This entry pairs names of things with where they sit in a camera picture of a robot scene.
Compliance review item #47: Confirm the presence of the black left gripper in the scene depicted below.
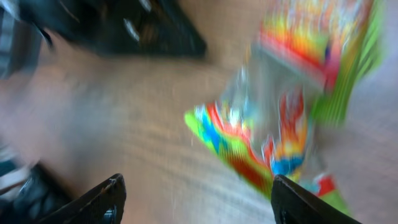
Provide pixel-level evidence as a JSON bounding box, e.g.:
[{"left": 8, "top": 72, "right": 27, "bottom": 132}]
[{"left": 18, "top": 0, "right": 206, "bottom": 57}]

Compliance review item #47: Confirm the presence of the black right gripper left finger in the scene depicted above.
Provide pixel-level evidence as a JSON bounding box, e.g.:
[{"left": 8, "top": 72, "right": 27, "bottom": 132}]
[{"left": 39, "top": 174, "right": 126, "bottom": 224}]

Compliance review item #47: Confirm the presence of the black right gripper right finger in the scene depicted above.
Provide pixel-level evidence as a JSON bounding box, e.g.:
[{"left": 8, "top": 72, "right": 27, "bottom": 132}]
[{"left": 271, "top": 175, "right": 360, "bottom": 224}]

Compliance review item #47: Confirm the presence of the green candy bag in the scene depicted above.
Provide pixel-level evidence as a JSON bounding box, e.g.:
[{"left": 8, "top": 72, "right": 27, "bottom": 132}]
[{"left": 185, "top": 0, "right": 382, "bottom": 214}]

